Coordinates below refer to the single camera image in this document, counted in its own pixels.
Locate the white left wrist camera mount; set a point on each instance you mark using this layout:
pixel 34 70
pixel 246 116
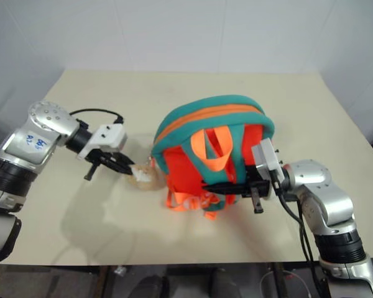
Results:
pixel 108 136

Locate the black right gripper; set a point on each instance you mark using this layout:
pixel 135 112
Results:
pixel 258 189

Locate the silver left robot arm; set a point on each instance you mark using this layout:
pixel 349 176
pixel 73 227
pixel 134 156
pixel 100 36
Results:
pixel 34 136

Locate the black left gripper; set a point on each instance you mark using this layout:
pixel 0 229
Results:
pixel 99 158

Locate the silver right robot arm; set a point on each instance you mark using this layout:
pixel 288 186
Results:
pixel 317 186

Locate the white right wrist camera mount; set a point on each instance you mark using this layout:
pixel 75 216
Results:
pixel 265 158

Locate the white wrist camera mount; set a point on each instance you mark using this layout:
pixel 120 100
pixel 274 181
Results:
pixel 108 136
pixel 265 158

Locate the small white object under table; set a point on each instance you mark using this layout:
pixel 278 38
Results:
pixel 119 271

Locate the tan plush backpack pendant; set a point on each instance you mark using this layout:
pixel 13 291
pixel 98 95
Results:
pixel 146 180

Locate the orange and teal backpack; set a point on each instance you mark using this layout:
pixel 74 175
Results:
pixel 186 167

